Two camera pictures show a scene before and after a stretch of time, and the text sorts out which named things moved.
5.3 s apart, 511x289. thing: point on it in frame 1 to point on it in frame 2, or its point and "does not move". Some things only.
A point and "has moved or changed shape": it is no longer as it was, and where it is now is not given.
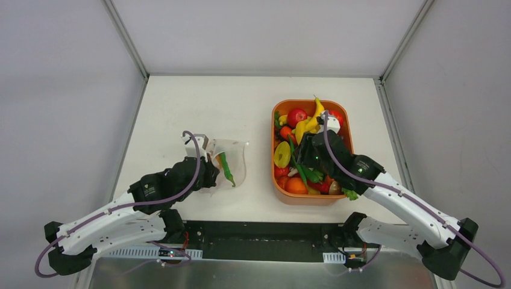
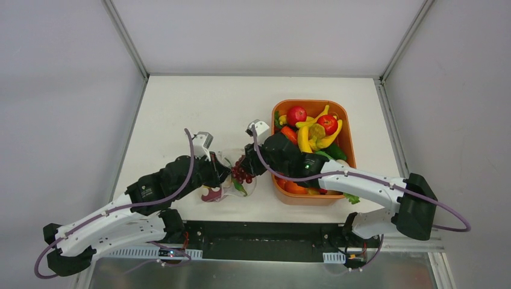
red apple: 294,115 does not move
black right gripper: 310,149 to 250,160
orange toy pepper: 296,185 does not move
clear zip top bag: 228,158 has moved or changed shape
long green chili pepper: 227,172 has moved or changed shape
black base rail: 255,241 does not move
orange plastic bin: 287,197 does not move
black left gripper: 211,172 does not move
